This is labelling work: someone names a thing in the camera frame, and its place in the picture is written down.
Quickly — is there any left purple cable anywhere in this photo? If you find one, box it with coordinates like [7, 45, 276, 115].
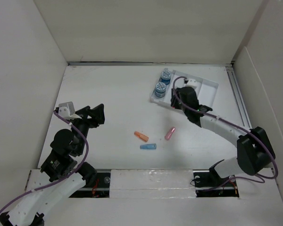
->
[0, 110, 90, 217]

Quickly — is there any right aluminium side rail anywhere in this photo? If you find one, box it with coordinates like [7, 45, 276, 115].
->
[225, 65, 252, 128]

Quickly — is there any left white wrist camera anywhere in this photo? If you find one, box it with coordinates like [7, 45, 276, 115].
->
[58, 102, 75, 119]

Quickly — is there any back aluminium rail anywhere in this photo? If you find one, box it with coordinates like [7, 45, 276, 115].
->
[68, 62, 232, 66]

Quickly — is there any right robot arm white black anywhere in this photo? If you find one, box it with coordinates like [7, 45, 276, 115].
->
[171, 87, 278, 190]

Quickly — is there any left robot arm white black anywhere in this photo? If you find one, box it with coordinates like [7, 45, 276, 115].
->
[0, 102, 105, 226]

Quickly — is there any orange eraser cap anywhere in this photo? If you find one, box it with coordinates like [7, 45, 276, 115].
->
[134, 131, 149, 142]

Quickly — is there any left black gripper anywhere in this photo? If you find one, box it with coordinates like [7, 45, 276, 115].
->
[71, 103, 104, 154]

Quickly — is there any white divided organizer tray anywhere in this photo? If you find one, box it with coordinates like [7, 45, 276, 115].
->
[150, 70, 219, 108]

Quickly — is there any pink eraser cap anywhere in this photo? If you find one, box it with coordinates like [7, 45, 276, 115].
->
[164, 127, 175, 140]

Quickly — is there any light blue eraser cap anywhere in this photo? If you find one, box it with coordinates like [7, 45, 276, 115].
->
[140, 144, 157, 150]

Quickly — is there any white foam block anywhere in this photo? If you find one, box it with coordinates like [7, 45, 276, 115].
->
[109, 169, 196, 199]

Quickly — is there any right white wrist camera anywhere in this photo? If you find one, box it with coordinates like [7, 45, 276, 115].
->
[184, 79, 201, 89]

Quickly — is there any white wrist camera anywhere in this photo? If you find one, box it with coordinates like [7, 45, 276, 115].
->
[58, 102, 75, 119]
[184, 79, 201, 89]

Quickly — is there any blue round jar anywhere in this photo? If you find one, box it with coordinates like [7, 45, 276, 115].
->
[160, 68, 172, 85]
[154, 82, 167, 98]

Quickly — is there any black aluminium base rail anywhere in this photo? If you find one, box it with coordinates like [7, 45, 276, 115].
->
[72, 170, 239, 198]

